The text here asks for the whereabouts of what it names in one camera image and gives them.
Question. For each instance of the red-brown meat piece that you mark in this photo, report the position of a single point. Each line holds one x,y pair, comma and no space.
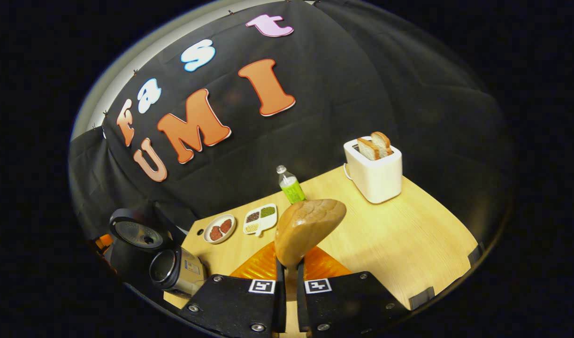
226,226
216,233

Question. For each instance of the bread slice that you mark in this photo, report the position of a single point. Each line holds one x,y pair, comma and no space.
382,143
368,149

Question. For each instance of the wooden spoon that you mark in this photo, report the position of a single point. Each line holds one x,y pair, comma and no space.
308,227

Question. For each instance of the white toaster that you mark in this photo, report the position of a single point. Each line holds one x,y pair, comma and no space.
378,180

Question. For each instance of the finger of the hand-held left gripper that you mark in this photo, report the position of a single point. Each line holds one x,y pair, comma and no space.
104,241

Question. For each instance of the green beans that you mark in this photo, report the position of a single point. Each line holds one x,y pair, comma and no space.
268,211

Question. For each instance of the white round plate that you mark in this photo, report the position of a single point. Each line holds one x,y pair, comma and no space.
208,239

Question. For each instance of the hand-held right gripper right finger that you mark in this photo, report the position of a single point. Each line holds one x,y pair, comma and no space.
302,300

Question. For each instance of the green label drink bottle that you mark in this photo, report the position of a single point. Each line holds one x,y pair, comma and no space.
292,190

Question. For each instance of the white divided dish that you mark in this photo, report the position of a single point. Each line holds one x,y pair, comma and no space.
265,221

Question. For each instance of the pale yellow beans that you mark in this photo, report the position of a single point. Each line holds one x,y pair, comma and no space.
251,227

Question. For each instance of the dark grey rice cooker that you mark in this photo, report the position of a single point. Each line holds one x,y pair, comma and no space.
183,274

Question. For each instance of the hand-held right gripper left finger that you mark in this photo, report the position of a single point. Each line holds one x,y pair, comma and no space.
279,300

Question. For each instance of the dark brown beans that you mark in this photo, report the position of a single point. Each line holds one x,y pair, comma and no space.
252,216

